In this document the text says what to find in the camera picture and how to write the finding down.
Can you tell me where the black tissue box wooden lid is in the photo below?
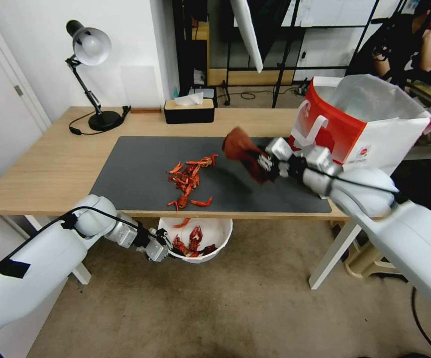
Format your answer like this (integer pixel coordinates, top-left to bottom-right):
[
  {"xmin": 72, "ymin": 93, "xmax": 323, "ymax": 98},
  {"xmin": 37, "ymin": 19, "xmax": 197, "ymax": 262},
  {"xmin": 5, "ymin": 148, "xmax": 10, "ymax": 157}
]
[{"xmin": 163, "ymin": 91, "xmax": 216, "ymax": 125}]

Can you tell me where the black desk lamp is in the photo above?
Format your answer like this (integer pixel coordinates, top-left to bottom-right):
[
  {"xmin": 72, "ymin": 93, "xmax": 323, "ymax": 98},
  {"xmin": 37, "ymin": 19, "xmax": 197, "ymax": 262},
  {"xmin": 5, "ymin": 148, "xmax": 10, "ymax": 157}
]
[{"xmin": 65, "ymin": 19, "xmax": 123, "ymax": 132}]

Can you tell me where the dark red towel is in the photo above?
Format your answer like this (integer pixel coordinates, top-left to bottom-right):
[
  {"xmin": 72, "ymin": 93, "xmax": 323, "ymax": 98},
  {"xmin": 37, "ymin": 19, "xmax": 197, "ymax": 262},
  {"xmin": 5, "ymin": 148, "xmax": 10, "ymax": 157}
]
[{"xmin": 221, "ymin": 126, "xmax": 277, "ymax": 185}]

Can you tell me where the black floor cable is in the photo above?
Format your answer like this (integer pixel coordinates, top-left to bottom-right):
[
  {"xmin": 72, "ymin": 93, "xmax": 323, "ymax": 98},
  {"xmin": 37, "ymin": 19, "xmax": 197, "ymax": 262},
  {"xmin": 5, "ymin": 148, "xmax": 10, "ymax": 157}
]
[{"xmin": 411, "ymin": 286, "xmax": 431, "ymax": 358}]

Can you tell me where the beige plastic stool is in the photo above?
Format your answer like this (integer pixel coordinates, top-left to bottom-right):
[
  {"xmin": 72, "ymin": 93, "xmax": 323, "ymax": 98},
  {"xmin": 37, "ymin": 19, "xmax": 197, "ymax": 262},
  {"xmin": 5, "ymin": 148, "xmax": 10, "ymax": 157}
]
[{"xmin": 343, "ymin": 238, "xmax": 407, "ymax": 279}]

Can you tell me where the white round plastic container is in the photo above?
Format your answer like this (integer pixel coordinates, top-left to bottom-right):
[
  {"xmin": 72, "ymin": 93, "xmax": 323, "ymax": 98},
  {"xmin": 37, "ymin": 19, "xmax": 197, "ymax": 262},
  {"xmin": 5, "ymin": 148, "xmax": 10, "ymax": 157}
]
[{"xmin": 158, "ymin": 217, "xmax": 234, "ymax": 265}]

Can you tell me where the dark grey desk mat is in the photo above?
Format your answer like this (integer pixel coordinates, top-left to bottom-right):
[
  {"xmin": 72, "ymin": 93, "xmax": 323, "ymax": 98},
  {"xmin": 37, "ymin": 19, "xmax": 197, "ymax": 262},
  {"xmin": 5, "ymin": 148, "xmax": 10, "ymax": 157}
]
[{"xmin": 88, "ymin": 136, "xmax": 333, "ymax": 214}]

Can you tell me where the black metal rack frame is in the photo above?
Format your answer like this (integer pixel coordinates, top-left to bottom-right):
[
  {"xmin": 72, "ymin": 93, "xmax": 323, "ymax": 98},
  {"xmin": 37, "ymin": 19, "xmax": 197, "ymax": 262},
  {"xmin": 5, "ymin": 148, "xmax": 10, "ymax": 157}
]
[{"xmin": 172, "ymin": 0, "xmax": 381, "ymax": 109}]

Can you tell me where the white reflector panel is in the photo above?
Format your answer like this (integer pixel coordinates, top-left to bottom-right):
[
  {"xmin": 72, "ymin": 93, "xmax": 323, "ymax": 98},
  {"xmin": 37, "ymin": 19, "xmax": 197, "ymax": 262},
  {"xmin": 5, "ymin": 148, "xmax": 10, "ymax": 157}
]
[{"xmin": 229, "ymin": 0, "xmax": 264, "ymax": 74}]

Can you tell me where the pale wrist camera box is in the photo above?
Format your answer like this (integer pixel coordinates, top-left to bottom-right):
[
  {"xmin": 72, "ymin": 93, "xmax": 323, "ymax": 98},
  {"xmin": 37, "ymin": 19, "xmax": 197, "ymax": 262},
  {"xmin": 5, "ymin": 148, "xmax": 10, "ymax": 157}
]
[
  {"xmin": 265, "ymin": 137, "xmax": 295, "ymax": 162},
  {"xmin": 145, "ymin": 241, "xmax": 170, "ymax": 263}
]

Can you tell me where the black lamp power cable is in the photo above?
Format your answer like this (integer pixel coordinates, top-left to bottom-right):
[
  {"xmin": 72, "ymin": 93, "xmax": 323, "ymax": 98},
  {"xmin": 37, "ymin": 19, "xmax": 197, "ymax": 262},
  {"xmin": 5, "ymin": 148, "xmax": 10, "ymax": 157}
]
[{"xmin": 69, "ymin": 111, "xmax": 101, "ymax": 136}]

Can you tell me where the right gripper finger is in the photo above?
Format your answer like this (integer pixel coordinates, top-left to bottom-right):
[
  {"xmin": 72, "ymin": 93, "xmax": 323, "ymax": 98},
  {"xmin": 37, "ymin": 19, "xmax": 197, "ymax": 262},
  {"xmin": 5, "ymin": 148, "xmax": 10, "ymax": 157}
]
[
  {"xmin": 265, "ymin": 162, "xmax": 292, "ymax": 184},
  {"xmin": 255, "ymin": 152, "xmax": 277, "ymax": 173}
]

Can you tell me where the red white takeout bag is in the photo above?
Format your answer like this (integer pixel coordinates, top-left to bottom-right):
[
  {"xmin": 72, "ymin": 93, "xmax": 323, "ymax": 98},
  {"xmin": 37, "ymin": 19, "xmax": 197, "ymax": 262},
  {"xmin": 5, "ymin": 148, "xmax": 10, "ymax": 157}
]
[{"xmin": 287, "ymin": 74, "xmax": 431, "ymax": 199}]

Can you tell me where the person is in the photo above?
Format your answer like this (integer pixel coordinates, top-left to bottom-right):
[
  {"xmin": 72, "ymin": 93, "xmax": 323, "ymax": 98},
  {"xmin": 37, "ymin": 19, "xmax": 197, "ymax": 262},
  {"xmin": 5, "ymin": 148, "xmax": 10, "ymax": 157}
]
[{"xmin": 352, "ymin": 0, "xmax": 431, "ymax": 91}]

